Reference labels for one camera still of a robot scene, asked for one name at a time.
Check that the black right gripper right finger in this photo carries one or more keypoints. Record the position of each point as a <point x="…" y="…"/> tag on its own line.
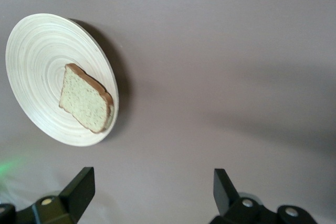
<point x="233" y="208"/>

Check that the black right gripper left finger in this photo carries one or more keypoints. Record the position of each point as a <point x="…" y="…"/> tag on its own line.
<point x="65" y="205"/>

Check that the slice of bread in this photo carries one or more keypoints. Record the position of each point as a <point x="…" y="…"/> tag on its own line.
<point x="84" y="100"/>

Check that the round light wooden plate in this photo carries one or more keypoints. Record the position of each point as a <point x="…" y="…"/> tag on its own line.
<point x="39" y="72"/>

